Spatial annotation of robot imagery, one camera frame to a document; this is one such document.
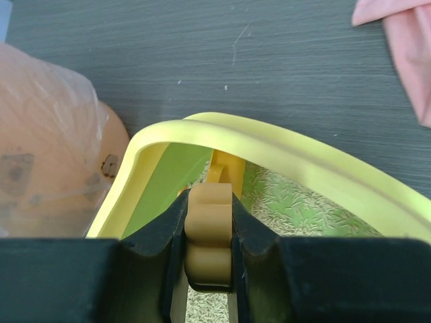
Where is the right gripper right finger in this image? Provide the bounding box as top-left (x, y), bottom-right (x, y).
top-left (230, 199), bottom-right (430, 322)

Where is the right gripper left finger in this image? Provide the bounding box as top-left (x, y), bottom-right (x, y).
top-left (1, 191), bottom-right (189, 322)

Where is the orange litter scoop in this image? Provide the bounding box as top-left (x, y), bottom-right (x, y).
top-left (185, 150), bottom-right (245, 293)

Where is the yellow green litter box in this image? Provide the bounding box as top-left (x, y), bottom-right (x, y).
top-left (88, 112), bottom-right (430, 246)

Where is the cat litter sand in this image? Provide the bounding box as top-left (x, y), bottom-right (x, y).
top-left (185, 160), bottom-right (385, 323)

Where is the bin with pink liner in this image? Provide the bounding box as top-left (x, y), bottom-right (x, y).
top-left (1, 43), bottom-right (129, 238)

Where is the pink cloth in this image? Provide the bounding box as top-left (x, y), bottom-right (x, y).
top-left (352, 0), bottom-right (430, 128)

